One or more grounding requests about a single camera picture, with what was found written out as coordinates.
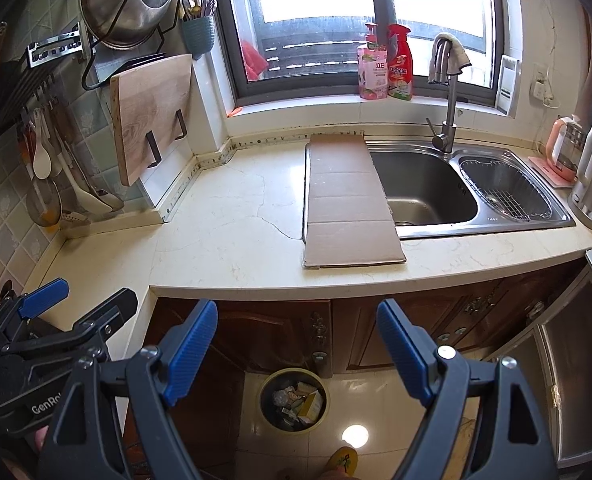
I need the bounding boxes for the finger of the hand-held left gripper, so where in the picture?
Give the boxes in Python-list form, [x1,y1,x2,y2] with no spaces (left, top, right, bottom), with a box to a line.
[0,279,71,356]
[0,287,139,367]

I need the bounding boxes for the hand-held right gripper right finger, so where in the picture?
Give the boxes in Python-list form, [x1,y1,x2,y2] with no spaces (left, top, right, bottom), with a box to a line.
[376,299,559,480]

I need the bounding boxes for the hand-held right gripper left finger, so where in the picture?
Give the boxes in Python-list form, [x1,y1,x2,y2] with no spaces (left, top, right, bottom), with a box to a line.
[38,300,219,480]

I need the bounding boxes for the yellow rimmed waste bin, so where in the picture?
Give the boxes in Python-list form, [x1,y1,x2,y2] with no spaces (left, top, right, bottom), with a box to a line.
[258,367,331,433]

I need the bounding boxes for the heap of discarded packaging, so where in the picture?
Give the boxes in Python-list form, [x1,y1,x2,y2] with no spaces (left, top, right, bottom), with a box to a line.
[271,380,327,431]

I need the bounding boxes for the brown wooden cabinet front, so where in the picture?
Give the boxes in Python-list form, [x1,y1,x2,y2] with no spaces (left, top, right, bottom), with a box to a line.
[333,260,589,373]

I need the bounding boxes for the metal strainer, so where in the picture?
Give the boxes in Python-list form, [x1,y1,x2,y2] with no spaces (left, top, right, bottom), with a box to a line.
[26,180,64,228]

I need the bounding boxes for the hanging kitchen utensils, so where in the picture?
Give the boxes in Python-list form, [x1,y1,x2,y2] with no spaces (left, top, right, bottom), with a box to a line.
[51,105,125,214]

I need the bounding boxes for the yellow slipper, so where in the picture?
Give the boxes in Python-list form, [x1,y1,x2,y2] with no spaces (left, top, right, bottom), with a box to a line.
[326,446,359,480]

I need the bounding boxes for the white rice spoon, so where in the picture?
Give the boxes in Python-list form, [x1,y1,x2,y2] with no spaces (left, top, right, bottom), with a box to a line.
[32,107,53,181]

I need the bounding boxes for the stainless steel sink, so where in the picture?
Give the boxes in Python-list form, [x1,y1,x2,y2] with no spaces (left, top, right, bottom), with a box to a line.
[363,140,577,241]

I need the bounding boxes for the brown cardboard sheet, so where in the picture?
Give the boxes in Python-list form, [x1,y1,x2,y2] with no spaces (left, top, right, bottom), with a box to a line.
[302,132,408,269]

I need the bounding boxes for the glass front cabinet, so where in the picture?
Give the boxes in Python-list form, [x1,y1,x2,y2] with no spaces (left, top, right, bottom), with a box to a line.
[486,260,592,468]

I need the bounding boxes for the wooden cutting board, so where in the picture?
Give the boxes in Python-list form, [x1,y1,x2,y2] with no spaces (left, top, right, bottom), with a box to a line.
[110,53,193,187]

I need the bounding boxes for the black slatted rack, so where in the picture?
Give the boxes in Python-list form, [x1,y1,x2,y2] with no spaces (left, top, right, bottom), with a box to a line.
[0,60,57,146]

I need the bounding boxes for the pink mat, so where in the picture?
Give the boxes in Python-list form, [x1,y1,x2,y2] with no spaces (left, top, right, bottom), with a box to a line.
[528,155,579,188]

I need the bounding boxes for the metal faucet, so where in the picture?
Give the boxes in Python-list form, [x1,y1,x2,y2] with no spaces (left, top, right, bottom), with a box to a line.
[425,35,464,155]

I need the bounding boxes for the pink kettle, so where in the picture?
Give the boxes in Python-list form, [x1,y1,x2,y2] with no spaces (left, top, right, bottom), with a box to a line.
[546,116,587,183]

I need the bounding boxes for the red spray bottle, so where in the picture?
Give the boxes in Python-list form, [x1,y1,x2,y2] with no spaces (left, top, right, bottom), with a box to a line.
[386,23,414,101]

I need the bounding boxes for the pink soap bottle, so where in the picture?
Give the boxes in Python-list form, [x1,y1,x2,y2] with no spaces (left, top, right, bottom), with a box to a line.
[357,22,389,101]

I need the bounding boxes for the blue utensil holder cup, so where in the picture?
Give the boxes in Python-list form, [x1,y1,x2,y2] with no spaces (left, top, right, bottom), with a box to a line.
[182,15,216,61]

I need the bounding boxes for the red cloth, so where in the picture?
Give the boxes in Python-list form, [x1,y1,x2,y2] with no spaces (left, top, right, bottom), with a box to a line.
[241,40,268,82]

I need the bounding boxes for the grey dishcloth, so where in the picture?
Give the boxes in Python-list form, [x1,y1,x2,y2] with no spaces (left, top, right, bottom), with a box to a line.
[428,32,473,86]

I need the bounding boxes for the steel pot lid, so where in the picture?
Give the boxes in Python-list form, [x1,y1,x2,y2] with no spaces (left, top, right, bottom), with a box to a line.
[78,0,184,51]

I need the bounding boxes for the kitchen window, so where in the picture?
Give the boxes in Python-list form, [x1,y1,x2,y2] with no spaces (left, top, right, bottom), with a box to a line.
[208,0,519,113]

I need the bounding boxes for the black wire rack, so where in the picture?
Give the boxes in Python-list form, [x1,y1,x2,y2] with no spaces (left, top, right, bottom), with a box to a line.
[80,0,197,169]

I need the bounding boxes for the wire sink basket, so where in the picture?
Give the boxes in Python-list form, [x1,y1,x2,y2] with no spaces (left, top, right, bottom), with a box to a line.
[458,157,559,223]

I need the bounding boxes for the metal hook rail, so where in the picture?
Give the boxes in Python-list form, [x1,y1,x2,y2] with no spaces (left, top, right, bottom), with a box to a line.
[26,22,97,68]

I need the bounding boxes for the white wall socket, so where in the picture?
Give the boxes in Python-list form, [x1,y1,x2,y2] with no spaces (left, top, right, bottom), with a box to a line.
[531,62,561,109]

